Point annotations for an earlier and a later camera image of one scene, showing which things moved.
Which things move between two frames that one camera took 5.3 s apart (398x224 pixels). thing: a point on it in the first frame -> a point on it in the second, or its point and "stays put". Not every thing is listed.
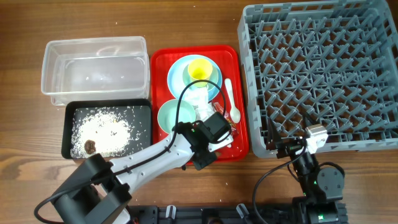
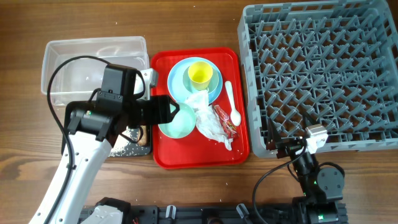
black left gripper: [209, 158] -> [160, 112]
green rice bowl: [167, 112] stays put
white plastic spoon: [235, 113] stays put
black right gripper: [273, 143] stays put
